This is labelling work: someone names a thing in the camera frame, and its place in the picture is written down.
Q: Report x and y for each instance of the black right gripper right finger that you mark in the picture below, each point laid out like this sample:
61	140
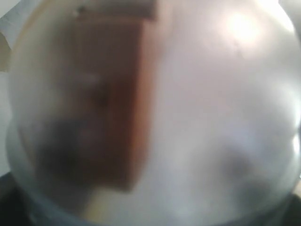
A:
291	210

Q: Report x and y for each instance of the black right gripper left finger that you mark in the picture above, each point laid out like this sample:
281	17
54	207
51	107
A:
15	209

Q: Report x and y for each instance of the clear domed shaker lid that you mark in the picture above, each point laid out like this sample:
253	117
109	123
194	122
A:
224	141

